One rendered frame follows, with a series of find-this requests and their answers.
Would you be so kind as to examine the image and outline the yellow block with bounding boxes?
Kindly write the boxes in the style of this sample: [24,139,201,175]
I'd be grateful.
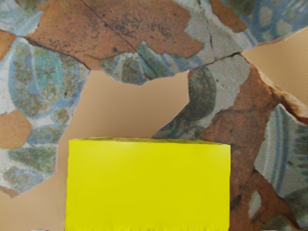
[64,137,231,231]

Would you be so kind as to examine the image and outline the worn painted terracotta plate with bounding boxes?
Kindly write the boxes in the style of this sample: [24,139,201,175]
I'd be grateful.
[0,0,308,231]

